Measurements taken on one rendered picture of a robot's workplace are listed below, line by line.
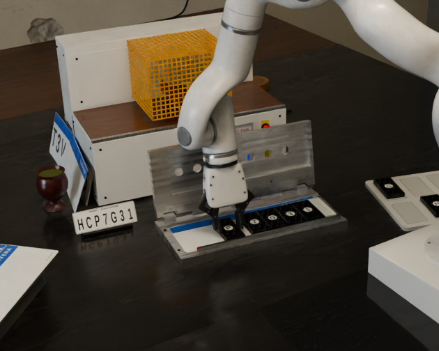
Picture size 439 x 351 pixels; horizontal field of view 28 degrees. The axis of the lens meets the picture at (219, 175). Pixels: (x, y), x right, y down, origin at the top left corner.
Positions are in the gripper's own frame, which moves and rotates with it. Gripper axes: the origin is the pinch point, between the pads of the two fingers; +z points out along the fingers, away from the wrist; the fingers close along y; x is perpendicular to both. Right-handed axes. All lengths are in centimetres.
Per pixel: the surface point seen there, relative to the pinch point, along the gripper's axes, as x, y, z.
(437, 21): 210, 203, -13
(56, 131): 66, -28, -17
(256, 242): -6.6, 4.2, 4.0
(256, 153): 11.1, 13.6, -12.9
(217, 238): -1.0, -3.5, 2.9
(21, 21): 179, -18, -44
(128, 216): 17.1, -20.6, -1.8
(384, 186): 5.1, 46.9, 1.5
